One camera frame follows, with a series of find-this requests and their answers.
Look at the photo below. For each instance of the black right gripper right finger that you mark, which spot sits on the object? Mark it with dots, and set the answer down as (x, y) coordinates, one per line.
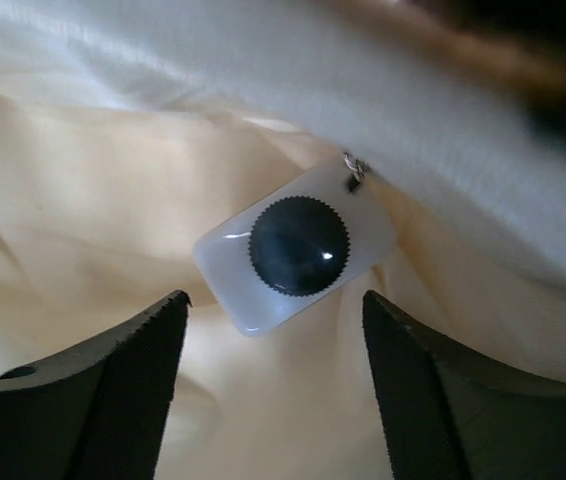
(450, 412)

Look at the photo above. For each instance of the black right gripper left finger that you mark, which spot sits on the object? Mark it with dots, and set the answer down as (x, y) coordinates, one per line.
(98, 409)

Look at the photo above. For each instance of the white bottle black cap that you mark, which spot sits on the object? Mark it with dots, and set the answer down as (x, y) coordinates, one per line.
(295, 246)

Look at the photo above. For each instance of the orange canvas bag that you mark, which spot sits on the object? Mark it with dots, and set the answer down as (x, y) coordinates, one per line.
(128, 128)

